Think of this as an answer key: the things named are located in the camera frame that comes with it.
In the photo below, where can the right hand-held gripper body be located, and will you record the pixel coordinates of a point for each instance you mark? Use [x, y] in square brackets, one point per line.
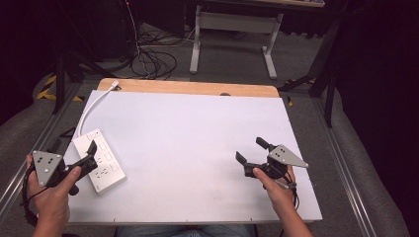
[287, 156]

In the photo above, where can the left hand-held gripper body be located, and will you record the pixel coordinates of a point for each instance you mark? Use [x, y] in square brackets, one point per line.
[46, 166]

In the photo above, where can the white power strip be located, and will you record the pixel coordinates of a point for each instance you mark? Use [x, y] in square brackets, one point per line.
[108, 174]

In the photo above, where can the person's left hand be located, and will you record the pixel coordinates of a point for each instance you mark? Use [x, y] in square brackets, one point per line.
[49, 200]

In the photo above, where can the person's right hand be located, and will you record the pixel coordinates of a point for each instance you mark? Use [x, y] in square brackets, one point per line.
[280, 194]

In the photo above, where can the white table board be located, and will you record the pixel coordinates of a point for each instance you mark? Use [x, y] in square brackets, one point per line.
[184, 144]

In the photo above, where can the black tripod stand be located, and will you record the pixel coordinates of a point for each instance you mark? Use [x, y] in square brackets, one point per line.
[60, 85]

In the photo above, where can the black angled stand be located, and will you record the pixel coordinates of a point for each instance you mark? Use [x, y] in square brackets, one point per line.
[329, 98]

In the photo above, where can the person's blue jeans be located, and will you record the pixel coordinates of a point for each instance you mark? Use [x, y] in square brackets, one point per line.
[184, 231]

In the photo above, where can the black curtain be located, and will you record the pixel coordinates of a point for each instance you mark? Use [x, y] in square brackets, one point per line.
[23, 49]
[385, 82]

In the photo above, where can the wooden desk top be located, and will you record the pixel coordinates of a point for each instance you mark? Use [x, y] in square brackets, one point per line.
[263, 2]

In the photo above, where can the aluminium rail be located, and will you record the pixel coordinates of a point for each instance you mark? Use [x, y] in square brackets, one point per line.
[346, 171]
[29, 154]

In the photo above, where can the black bracket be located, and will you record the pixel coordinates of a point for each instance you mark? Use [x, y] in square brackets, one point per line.
[67, 133]

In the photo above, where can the grey metal desk frame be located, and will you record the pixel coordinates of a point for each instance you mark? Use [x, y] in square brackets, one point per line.
[230, 21]

